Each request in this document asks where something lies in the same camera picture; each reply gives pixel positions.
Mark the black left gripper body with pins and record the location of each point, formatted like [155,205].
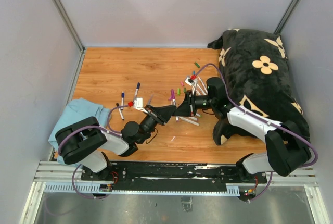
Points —
[151,122]

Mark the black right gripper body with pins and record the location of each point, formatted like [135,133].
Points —
[201,102]

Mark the beige cap marker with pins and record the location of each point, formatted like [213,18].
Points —
[189,121]

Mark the dark green cap marker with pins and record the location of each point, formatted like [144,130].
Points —
[202,84]

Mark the navy cap marker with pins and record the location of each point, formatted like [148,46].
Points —
[136,91]

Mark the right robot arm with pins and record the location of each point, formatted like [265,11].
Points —
[285,152]

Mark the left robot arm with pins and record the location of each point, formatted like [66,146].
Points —
[80,143]

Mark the small blue cap marker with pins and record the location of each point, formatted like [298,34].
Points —
[122,98]

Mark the black floral pillow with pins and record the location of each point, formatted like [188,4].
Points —
[255,68]

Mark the light blue cloth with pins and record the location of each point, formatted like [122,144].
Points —
[77,110]

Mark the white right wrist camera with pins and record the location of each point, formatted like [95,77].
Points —
[192,81]

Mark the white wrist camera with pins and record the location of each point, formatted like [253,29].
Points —
[192,81]
[137,104]

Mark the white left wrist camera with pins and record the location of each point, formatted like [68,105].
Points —
[137,104]

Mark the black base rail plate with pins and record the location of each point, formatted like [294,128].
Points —
[172,177]

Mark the aluminium frame rails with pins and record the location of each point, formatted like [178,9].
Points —
[58,195]

